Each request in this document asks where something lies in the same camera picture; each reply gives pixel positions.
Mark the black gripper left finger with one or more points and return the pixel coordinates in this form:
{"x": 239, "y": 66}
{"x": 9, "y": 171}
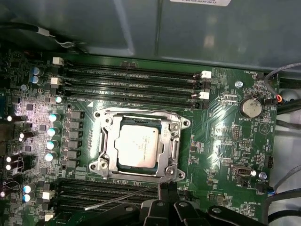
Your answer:
{"x": 122, "y": 215}

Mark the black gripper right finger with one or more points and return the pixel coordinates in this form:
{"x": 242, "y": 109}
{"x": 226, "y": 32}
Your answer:
{"x": 185, "y": 214}

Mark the thin metal locking lever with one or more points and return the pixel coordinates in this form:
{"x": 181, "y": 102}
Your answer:
{"x": 105, "y": 202}
{"x": 141, "y": 111}

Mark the silver-topped CPU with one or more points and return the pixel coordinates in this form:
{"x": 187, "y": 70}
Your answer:
{"x": 136, "y": 146}

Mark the black RAM slot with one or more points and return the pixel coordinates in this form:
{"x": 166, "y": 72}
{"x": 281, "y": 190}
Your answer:
{"x": 141, "y": 69}
{"x": 70, "y": 206}
{"x": 77, "y": 196}
{"x": 141, "y": 89}
{"x": 98, "y": 186}
{"x": 141, "y": 79}
{"x": 141, "y": 100}

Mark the CPU socket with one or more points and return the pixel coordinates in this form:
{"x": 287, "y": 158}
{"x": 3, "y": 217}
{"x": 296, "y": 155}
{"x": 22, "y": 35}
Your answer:
{"x": 136, "y": 173}

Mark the internal USB port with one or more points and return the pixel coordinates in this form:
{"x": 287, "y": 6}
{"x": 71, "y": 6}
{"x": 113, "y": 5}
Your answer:
{"x": 242, "y": 171}

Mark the green motherboard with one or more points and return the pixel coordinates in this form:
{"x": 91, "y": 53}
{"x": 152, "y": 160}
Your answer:
{"x": 211, "y": 141}

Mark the silver motherboard screw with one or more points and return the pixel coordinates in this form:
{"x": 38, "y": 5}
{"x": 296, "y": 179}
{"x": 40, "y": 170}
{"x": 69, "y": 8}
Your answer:
{"x": 262, "y": 175}
{"x": 238, "y": 84}

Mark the silver-topped capacitor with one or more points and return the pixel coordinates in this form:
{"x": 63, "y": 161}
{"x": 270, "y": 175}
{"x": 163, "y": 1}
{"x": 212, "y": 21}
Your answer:
{"x": 54, "y": 117}
{"x": 50, "y": 145}
{"x": 27, "y": 197}
{"x": 58, "y": 100}
{"x": 36, "y": 80}
{"x": 35, "y": 70}
{"x": 52, "y": 131}
{"x": 49, "y": 157}
{"x": 27, "y": 188}

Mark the silver coin battery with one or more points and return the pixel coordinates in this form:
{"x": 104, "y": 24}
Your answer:
{"x": 250, "y": 107}

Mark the open PC case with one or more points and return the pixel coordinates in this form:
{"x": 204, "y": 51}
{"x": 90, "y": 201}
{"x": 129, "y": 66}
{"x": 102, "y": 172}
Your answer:
{"x": 188, "y": 28}

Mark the white case wall label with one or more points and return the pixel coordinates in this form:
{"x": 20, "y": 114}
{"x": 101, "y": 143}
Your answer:
{"x": 200, "y": 2}

